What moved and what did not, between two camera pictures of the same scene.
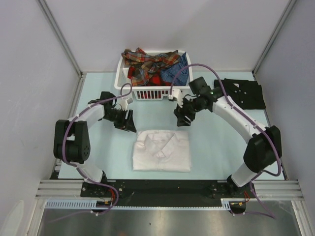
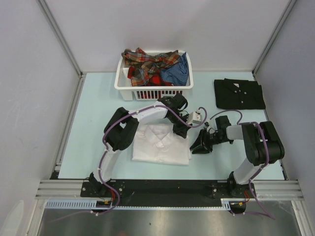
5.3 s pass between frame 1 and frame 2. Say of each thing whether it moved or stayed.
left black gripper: moved
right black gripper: moved
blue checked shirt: stayed
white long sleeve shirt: moved
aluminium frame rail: stayed
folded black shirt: stayed
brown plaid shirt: stayed
